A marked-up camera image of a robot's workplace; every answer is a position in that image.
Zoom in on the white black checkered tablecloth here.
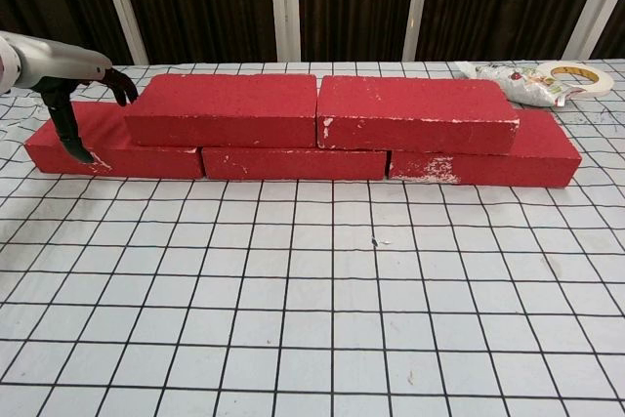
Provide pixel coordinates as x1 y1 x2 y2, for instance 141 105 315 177
0 59 625 417

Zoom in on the red foam brick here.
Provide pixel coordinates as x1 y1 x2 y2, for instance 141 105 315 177
124 73 318 148
388 108 583 188
315 75 521 154
22 101 205 180
201 146 391 182

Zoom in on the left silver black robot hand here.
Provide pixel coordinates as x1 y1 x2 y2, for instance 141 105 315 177
9 30 140 164

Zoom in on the white tape roll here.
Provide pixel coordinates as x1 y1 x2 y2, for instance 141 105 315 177
536 59 615 99

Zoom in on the white snack packet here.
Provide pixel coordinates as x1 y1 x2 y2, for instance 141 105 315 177
454 61 587 108

